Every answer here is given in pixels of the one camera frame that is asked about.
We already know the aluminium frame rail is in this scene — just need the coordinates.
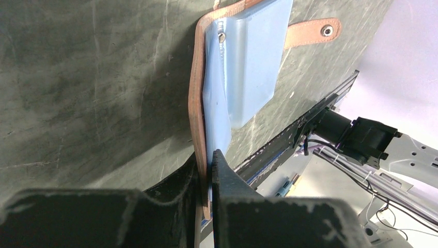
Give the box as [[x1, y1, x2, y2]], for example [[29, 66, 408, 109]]
[[313, 146, 437, 236]]

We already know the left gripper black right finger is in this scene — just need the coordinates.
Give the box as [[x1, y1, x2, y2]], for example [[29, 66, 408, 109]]
[[211, 150, 369, 247]]

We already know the pink card holder wallet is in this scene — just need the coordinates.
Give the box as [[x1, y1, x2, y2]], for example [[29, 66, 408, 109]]
[[188, 1, 342, 220]]

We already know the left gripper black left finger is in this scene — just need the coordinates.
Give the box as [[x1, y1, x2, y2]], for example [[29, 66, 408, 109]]
[[1, 156, 201, 247]]

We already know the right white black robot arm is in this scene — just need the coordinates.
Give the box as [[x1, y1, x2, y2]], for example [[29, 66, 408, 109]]
[[309, 108, 437, 188]]

